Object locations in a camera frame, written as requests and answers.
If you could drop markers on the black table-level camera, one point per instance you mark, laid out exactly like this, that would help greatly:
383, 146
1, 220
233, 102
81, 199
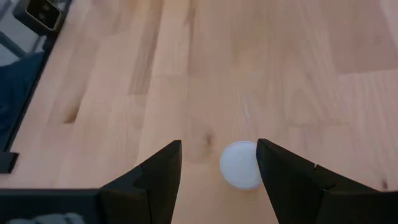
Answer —
40, 14

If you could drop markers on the amber bottle with round tablets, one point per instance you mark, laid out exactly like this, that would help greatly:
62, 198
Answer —
237, 165

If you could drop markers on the blue fabric seat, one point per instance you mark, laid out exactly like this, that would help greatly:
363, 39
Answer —
15, 93

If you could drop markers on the black table bracket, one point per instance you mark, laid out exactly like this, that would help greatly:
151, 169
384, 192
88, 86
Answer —
7, 161

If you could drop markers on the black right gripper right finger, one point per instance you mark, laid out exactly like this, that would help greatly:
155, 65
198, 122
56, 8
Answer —
289, 186

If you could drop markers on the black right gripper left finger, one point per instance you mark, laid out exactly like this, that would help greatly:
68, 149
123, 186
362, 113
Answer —
155, 193

